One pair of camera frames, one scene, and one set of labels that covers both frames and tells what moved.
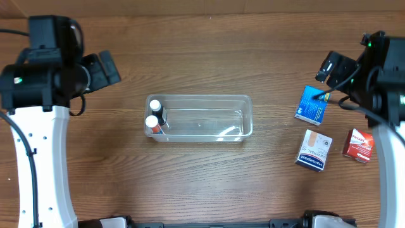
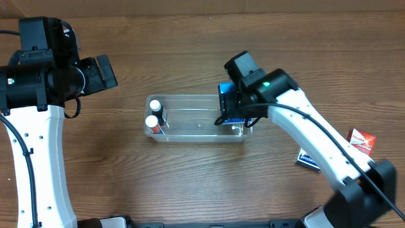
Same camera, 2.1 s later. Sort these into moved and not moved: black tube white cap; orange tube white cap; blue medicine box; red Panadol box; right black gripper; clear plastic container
Moved: blue medicine box; right black gripper
Not moved: clear plastic container; black tube white cap; orange tube white cap; red Panadol box
